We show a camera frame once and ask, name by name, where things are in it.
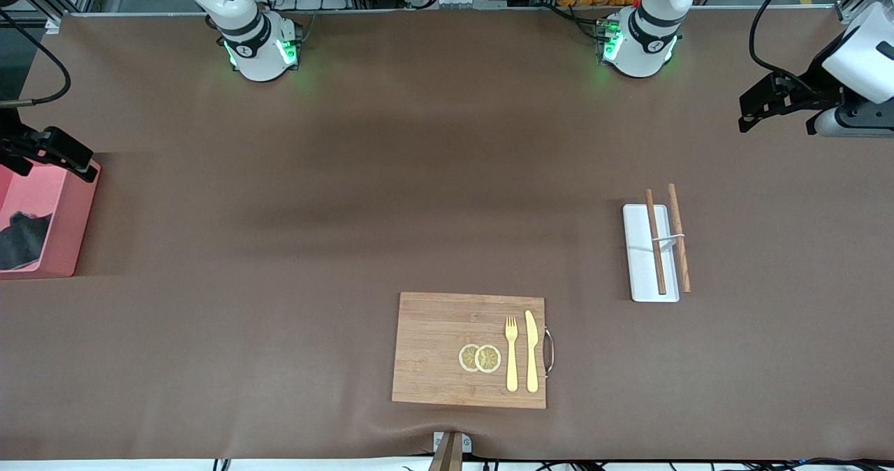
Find brown table cover mat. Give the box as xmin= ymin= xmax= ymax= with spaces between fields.
xmin=0 ymin=8 xmax=894 ymax=461

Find white rack base tray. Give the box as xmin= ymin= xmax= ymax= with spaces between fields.
xmin=622 ymin=203 xmax=680 ymax=303

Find yellow knife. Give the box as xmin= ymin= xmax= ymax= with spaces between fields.
xmin=524 ymin=310 xmax=541 ymax=393

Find metal clamp bracket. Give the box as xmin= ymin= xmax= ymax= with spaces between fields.
xmin=433 ymin=431 xmax=472 ymax=454

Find right wooden chopstick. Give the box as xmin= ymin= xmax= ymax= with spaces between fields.
xmin=643 ymin=189 xmax=667 ymax=296

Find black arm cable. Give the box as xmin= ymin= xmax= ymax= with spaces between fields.
xmin=749 ymin=0 xmax=814 ymax=94
xmin=0 ymin=8 xmax=73 ymax=108

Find yellow fork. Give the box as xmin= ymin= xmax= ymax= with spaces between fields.
xmin=504 ymin=315 xmax=520 ymax=393

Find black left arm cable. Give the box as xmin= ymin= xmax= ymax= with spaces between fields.
xmin=749 ymin=0 xmax=814 ymax=94

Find pink plastic bin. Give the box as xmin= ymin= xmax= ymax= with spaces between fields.
xmin=0 ymin=160 xmax=101 ymax=280

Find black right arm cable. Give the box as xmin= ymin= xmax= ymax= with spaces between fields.
xmin=0 ymin=8 xmax=73 ymax=108

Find bamboo cutting board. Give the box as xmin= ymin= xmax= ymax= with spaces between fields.
xmin=391 ymin=291 xmax=547 ymax=410

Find brown wooden chopsticks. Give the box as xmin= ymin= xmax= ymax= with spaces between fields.
xmin=667 ymin=183 xmax=692 ymax=294

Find brown stand post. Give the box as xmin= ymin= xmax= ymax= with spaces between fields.
xmin=428 ymin=433 xmax=463 ymax=471

